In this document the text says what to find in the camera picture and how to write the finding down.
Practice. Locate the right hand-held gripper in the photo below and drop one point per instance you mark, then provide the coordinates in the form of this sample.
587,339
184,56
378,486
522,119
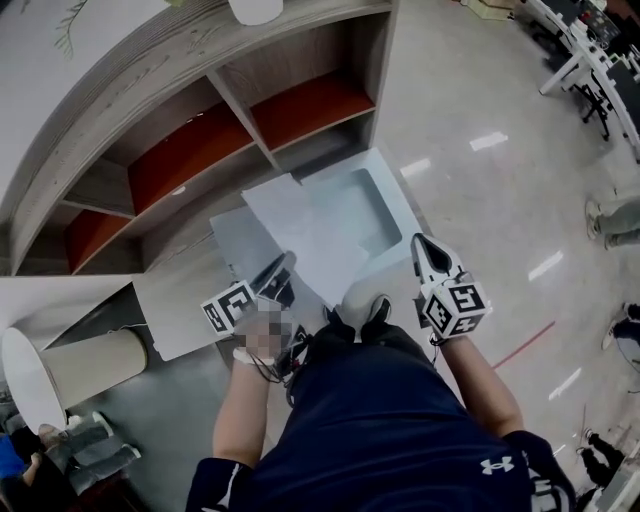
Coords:
457,310

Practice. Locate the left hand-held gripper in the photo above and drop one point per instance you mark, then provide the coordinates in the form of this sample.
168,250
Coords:
230,307

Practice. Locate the white A4 paper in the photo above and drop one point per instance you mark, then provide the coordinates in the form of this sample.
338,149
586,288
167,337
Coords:
310,235

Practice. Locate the large white panel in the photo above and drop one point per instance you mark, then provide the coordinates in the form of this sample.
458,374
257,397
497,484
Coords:
390,190

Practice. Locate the person's right forearm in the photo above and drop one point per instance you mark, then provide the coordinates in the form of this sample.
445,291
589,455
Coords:
485,390

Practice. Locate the person's left forearm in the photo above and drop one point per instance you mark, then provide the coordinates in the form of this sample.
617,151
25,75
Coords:
245,415

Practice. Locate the person's left hand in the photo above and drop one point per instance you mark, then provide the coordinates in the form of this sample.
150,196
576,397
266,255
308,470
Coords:
265,330

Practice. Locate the person's right black shoe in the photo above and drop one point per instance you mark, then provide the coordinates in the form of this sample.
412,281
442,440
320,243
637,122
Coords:
381,307

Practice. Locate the person's black shoe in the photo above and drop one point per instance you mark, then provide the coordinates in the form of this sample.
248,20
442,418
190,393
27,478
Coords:
381,307
332,316

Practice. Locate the person's left black shoe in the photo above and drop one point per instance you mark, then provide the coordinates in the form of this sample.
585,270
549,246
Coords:
332,316

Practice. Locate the person's black trousers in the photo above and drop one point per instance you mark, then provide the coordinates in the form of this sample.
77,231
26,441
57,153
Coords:
385,337

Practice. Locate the white paper sheet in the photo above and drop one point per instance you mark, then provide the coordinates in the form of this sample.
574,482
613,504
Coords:
185,325

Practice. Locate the white round hole cover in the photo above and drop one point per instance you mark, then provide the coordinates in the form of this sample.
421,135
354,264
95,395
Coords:
179,190

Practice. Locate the person's navy shirt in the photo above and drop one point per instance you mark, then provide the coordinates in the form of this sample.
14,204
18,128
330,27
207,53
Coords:
380,440

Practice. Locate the grey wooden shelf unit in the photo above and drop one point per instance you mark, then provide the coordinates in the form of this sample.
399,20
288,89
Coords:
175,110

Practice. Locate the black office chair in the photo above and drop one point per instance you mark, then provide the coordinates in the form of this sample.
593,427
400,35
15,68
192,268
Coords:
595,107

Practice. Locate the white plant vase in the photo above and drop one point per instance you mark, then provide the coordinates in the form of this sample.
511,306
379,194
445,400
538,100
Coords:
256,10

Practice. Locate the brown cardboard boxes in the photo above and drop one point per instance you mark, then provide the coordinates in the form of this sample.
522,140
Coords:
487,6

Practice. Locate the white office desk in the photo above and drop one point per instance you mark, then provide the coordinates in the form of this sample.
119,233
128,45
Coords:
585,45

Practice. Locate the green potted plant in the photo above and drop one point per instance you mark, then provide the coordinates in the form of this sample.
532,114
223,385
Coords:
70,25

